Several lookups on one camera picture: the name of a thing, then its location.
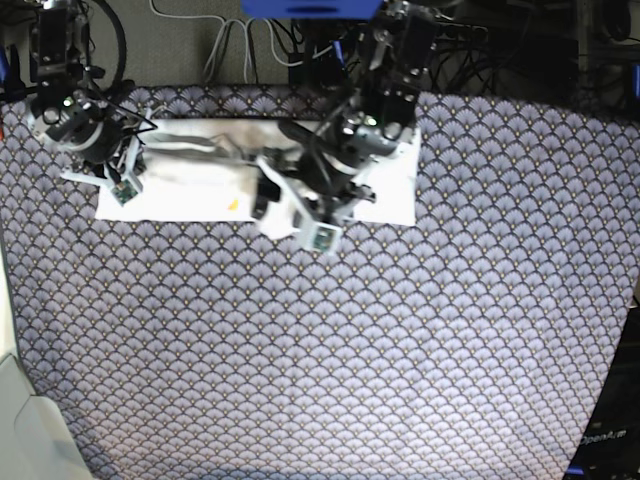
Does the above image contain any patterned grey table cloth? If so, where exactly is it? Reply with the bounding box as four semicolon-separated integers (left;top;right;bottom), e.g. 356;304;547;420
1;94;639;479

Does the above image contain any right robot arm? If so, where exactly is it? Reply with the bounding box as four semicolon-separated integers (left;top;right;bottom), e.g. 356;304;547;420
1;1;157;205

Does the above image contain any white printed T-shirt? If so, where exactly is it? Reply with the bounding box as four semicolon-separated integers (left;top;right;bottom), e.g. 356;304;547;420
95;119;421;226

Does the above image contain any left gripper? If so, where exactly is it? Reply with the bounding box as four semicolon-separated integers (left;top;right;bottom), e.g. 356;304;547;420
252;116;420;253

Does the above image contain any black OpenArm box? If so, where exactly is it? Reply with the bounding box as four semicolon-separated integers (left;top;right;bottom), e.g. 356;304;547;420
564;307;639;479

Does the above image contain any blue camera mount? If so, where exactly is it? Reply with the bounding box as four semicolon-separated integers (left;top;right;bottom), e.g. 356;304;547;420
241;0;382;20

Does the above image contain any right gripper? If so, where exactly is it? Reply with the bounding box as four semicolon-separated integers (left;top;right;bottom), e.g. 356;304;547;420
27;92;157;206

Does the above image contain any white cables bundle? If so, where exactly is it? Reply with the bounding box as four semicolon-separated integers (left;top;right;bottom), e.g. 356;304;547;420
149;0;336;84

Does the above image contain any black power strip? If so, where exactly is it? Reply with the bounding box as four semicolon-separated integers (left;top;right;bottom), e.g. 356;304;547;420
437;23;489;44

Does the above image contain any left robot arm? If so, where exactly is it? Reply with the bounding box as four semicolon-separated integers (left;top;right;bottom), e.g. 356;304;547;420
251;1;438;254

